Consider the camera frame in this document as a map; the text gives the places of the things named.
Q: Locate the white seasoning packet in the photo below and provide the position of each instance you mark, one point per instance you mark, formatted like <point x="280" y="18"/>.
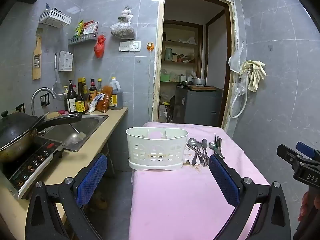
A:
<point x="95" y="103"/>

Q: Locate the wooden grater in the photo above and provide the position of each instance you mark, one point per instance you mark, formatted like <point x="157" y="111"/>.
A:
<point x="37" y="72"/>

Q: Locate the steel pot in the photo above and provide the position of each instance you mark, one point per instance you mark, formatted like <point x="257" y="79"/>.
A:
<point x="198" y="81"/>

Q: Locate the cream rubber gloves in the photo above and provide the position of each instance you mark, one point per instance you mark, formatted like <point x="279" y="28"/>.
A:
<point x="257" y="75"/>

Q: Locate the dark chopsticks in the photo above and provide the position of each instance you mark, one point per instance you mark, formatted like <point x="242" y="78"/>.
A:
<point x="197" y="151"/>

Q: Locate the dark sauce bottle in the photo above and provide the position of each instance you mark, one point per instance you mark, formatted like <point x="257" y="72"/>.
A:
<point x="86" y="92"/>

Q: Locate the wooden cutting board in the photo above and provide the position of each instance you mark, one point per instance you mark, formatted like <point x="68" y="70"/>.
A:
<point x="205" y="88"/>

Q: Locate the snack packets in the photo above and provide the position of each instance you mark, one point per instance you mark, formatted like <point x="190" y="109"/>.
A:
<point x="87" y="28"/>

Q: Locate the wooden storage shelf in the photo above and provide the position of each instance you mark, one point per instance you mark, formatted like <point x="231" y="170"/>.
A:
<point x="180" y="62"/>

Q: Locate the white wall basket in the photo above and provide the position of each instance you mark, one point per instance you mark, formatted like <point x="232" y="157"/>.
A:
<point x="55" y="17"/>

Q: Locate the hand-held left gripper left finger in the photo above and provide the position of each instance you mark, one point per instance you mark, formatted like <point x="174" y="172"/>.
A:
<point x="91" y="177"/>

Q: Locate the steel mesh strainer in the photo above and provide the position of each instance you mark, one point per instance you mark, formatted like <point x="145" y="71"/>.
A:
<point x="58" y="90"/>

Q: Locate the steel sink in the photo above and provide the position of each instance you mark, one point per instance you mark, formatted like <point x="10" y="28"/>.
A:
<point x="82" y="127"/>

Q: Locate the white wall box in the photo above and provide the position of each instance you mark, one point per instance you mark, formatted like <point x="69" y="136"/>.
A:
<point x="65" y="61"/>

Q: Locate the red-cap sauce bottle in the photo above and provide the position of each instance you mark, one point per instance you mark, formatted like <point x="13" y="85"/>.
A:
<point x="93" y="90"/>

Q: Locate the induction cooker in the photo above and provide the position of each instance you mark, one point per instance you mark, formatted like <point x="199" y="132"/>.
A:
<point x="37" y="160"/>

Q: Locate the wall switch and socket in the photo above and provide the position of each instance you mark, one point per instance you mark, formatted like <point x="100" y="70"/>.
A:
<point x="130" y="46"/>

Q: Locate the orange wall hook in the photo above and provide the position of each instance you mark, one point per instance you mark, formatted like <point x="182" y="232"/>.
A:
<point x="150" y="46"/>

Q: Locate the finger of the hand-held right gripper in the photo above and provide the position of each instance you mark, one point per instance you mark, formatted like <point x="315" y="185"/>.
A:
<point x="303" y="147"/>
<point x="287" y="153"/>

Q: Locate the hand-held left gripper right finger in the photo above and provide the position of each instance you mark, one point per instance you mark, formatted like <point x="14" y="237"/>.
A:
<point x="223" y="180"/>

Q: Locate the pink brush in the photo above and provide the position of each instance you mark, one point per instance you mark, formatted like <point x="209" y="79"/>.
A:
<point x="63" y="112"/>

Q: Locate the person's right hand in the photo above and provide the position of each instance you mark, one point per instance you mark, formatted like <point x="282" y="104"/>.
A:
<point x="304" y="202"/>

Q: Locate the yellow-label soy sauce bottle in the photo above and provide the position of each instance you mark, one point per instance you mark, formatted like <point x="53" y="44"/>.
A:
<point x="80" y="105"/>

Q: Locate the clear bag of dried goods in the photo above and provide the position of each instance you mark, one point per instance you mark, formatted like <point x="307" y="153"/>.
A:
<point x="123" y="30"/>

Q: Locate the wooden door frame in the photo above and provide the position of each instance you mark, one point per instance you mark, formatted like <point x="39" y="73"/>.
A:
<point x="156" y="55"/>

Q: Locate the orange spice bag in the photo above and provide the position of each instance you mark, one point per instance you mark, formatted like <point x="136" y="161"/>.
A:
<point x="105" y="100"/>

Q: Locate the grey cabinet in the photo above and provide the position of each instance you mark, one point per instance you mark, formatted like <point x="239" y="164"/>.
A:
<point x="197" y="107"/>

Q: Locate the yellow-cap sauce bottle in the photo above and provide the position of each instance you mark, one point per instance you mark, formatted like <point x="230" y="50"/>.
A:
<point x="99" y="85"/>

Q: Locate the white plastic utensil basket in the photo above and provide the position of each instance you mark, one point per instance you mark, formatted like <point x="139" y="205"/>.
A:
<point x="155" y="152"/>

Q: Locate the steel bowl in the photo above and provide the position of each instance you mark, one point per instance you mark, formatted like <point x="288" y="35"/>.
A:
<point x="185" y="83"/>

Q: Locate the hanging clear plastic bag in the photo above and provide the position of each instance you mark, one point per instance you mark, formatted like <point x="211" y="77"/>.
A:
<point x="235" y="60"/>

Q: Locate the pink floral tablecloth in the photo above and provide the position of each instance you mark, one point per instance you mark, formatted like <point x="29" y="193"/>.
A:
<point x="180" y="200"/>

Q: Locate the grey wall shelf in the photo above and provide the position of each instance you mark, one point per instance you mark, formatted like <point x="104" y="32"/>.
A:
<point x="82" y="39"/>

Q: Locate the steel faucet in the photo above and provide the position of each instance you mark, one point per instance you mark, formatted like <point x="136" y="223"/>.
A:
<point x="37" y="92"/>

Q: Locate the dark pump bottle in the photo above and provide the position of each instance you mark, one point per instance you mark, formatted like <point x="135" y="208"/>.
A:
<point x="72" y="102"/>

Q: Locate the large oil jug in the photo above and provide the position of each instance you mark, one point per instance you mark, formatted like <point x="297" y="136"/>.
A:
<point x="117" y="100"/>

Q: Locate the large steel spoon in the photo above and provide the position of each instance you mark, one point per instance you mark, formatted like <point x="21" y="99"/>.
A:
<point x="192" y="142"/>

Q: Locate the red plastic bag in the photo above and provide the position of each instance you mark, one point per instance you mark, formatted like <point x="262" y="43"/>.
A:
<point x="99" y="47"/>

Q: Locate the black wok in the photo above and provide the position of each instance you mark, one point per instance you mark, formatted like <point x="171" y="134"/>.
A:
<point x="15" y="152"/>

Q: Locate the black wok lid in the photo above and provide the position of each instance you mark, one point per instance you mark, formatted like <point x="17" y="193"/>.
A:
<point x="15" y="127"/>

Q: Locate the beige kitchen counter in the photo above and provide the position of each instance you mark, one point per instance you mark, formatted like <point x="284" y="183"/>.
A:
<point x="82" y="160"/>

